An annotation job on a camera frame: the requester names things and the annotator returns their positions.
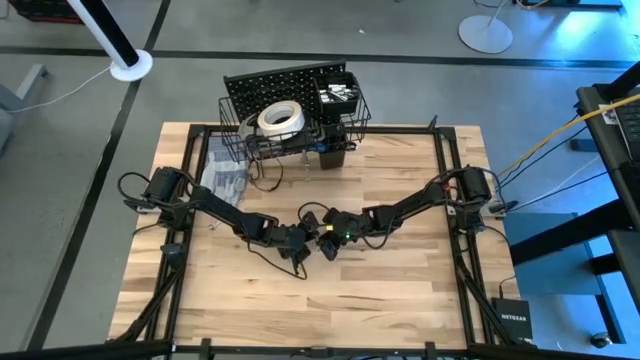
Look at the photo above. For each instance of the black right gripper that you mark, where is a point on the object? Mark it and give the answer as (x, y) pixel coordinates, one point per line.
(347, 226)

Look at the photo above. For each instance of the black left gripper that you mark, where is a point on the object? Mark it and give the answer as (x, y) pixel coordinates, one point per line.
(292, 236)

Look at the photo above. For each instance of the white tape roll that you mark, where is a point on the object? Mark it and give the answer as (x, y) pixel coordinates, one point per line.
(263, 125)

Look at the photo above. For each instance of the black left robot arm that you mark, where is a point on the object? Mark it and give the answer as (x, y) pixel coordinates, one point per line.
(220, 210)

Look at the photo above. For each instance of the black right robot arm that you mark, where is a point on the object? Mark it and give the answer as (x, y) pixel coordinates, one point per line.
(415, 205)

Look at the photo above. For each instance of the black box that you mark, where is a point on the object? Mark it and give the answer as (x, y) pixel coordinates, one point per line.
(332, 159)

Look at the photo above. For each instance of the grey work glove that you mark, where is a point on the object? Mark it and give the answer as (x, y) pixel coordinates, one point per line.
(222, 172)

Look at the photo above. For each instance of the steel head hammer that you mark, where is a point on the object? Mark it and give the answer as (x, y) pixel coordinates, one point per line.
(246, 131)

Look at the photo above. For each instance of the black pegboard bin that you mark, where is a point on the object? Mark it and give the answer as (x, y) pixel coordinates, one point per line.
(356, 105)

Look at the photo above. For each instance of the black metal pegboard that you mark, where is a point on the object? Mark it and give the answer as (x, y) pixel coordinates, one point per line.
(255, 92)

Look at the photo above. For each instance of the white black pole stand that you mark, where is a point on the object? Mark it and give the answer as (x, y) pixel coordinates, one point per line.
(131, 67)

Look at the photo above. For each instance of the grey round floor stand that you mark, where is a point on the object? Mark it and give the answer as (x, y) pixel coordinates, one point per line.
(485, 35)

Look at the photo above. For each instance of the black side desk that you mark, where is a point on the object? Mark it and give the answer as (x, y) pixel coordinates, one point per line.
(597, 135)

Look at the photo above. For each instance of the black caster wheel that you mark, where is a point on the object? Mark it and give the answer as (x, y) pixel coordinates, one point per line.
(600, 340)

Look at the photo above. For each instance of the grey table leg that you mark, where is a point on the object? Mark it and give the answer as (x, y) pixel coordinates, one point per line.
(27, 85)

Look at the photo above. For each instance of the red black crate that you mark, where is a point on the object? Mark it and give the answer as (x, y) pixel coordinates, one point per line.
(45, 10)

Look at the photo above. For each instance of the black aluminium table frame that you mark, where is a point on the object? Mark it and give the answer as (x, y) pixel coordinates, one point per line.
(400, 131)

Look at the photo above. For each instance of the black Netgear network switch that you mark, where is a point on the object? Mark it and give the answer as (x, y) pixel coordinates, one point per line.
(514, 320)

